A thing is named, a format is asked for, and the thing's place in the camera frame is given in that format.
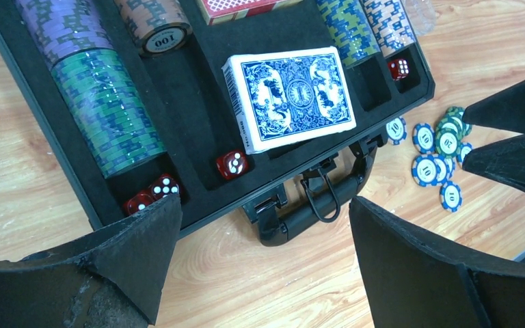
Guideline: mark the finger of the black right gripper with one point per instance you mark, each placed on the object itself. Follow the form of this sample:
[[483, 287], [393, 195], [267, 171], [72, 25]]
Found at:
[[504, 110], [502, 161]]

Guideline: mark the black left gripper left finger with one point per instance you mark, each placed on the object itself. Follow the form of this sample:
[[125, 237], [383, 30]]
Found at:
[[112, 277]]

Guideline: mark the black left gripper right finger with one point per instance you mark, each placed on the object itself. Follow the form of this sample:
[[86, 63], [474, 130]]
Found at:
[[416, 278]]

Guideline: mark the clear pink dealer button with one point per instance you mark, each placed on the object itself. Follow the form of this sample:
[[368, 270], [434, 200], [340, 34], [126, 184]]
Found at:
[[421, 15]]

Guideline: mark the teal poker chip stack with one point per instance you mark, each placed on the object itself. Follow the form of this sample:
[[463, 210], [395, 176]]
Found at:
[[108, 110]]

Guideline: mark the blue playing card deck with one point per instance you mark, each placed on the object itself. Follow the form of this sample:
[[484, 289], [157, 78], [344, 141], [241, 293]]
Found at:
[[286, 97]]

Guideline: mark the red playing card deck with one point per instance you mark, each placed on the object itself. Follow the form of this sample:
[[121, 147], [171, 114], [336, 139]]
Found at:
[[222, 11]]

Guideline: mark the black poker set case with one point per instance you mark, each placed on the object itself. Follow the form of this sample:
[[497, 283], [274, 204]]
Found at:
[[287, 189]]

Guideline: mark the loose chip right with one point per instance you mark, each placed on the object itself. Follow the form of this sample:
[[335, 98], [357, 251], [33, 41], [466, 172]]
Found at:
[[464, 149]]

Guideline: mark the loose chip front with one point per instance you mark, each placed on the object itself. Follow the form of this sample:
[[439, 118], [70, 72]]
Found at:
[[450, 196]]

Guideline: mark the red die pair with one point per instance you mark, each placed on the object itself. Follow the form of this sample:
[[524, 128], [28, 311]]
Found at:
[[164, 185]]

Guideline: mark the loose chip top left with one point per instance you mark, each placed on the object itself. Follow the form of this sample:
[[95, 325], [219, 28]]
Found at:
[[423, 138]]

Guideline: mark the red die by chips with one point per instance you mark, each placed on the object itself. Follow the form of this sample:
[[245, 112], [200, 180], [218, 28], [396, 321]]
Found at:
[[399, 69]]

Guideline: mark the pink white poker chip stack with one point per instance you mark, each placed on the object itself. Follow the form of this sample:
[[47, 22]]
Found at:
[[390, 25]]

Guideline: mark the red single die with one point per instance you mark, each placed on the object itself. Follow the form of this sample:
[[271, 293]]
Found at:
[[232, 164]]

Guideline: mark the blue yellow poker chip stack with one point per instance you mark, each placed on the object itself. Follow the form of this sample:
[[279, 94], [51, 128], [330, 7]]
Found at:
[[350, 30]]

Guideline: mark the brown poker chip stack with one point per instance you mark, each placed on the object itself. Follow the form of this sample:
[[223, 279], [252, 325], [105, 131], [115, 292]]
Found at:
[[155, 26]]

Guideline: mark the purple poker chip stack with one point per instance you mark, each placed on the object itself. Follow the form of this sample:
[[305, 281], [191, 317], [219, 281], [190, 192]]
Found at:
[[63, 28]]

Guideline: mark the loose chip near handle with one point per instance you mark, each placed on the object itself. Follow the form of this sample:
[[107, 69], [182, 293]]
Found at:
[[396, 130]]

